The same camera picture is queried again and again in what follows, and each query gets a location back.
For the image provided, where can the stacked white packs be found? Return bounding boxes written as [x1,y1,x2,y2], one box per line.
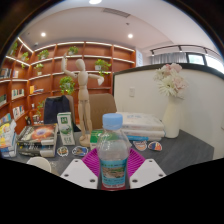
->
[116,111,166,139]

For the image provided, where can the pink and white flower bouquet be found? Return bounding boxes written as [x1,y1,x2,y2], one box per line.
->
[153,62,189,100]

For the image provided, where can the black-framed window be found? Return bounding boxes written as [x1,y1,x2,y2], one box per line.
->
[185,52,224,74]

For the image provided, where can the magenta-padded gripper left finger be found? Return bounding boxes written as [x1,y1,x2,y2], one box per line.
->
[59,147,101,190]

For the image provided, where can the small colourful sticker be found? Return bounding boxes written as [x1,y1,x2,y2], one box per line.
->
[147,140,163,152]
[56,145,70,158]
[71,145,90,158]
[132,139,148,152]

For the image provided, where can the chair with dark jacket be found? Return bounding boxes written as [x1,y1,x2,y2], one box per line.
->
[43,94,76,126]

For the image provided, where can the wooden artist mannequin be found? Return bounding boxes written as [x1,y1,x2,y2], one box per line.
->
[60,53,105,148]

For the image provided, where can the beige cylindrical cup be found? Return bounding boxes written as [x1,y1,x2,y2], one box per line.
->
[26,156,53,174]

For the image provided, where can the clear blue-capped water bottle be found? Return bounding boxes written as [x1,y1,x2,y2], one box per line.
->
[96,112,131,191]

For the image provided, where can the green tissue box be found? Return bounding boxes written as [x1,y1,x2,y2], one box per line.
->
[89,129,105,151]

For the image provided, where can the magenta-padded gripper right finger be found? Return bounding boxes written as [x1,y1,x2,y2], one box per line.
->
[128,148,167,190]

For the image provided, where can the thin blue book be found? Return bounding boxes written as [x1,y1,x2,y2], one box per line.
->
[125,134,150,142]

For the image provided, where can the orange wooden shelf unit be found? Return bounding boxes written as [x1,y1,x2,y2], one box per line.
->
[0,36,138,134]

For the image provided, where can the ceiling air vent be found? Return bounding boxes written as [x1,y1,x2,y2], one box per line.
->
[101,7,132,18]

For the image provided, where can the black ceiling track rail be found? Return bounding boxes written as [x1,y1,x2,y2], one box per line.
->
[149,44,214,58]

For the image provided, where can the tan upholstered chair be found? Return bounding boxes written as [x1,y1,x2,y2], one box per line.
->
[88,93,118,131]

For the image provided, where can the grey window curtain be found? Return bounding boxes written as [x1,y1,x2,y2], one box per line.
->
[150,51,189,65]

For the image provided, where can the white and green carton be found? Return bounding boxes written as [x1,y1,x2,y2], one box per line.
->
[56,111,76,146]

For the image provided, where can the white ceramic vase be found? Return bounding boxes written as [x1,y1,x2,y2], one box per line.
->
[162,96,183,139]

